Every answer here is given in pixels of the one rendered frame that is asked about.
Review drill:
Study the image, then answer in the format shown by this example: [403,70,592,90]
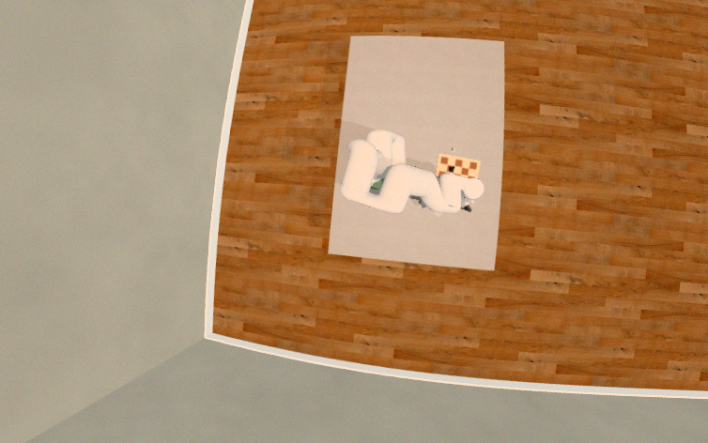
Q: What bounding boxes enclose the orange and cream chessboard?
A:
[436,154,480,182]

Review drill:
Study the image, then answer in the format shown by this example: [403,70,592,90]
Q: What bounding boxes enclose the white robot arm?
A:
[340,130,484,217]

